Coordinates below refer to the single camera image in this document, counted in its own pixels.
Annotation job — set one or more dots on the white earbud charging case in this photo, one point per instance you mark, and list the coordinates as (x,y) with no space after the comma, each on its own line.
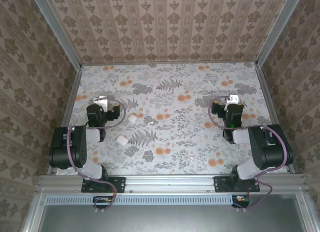
(122,140)

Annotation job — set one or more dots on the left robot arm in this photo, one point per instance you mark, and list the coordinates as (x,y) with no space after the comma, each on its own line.
(80,146)

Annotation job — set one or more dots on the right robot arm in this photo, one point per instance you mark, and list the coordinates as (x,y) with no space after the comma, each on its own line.
(265,151)

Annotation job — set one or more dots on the white case lid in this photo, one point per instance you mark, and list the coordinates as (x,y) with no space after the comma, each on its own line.
(132,117)

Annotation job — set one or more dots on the floral patterned table cover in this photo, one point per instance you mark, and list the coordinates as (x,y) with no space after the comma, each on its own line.
(175,104)

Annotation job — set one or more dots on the black controller box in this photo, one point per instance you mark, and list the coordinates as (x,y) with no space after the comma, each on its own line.
(105,202)

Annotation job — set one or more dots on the grey metal sheet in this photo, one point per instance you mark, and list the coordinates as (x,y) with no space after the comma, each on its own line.
(175,219)

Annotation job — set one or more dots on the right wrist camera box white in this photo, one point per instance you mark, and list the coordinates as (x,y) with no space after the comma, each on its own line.
(232,99)

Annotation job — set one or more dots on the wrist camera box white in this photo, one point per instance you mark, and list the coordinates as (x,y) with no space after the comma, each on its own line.
(101,101)
(232,99)

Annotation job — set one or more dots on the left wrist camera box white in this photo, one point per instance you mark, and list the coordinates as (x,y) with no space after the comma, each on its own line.
(101,101)

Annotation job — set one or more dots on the aluminium table edge rail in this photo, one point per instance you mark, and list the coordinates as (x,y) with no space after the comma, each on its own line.
(271,104)
(65,116)

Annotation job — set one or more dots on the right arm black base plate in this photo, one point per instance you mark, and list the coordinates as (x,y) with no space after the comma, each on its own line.
(221,184)

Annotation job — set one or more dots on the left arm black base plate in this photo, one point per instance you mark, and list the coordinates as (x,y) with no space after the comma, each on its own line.
(117,184)

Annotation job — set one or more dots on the aluminium frame post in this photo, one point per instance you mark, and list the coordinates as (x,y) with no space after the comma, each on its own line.
(277,29)
(60,31)

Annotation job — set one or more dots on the long aluminium mounting rail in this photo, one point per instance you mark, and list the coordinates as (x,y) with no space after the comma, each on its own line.
(170,184)

